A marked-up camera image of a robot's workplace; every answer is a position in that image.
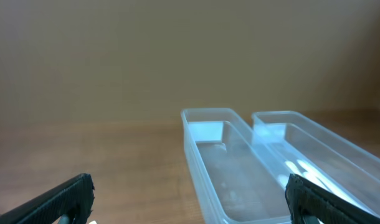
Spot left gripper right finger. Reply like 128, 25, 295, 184
285, 174, 380, 224

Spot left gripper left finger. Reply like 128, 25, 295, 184
0, 173, 95, 224

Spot white spoon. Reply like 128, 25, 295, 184
277, 161, 303, 188

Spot right clear plastic container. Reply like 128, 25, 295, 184
252, 111, 380, 218

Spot clear plastic container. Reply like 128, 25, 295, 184
181, 108, 291, 223
252, 111, 380, 218

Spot left clear plastic container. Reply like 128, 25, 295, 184
181, 108, 291, 223

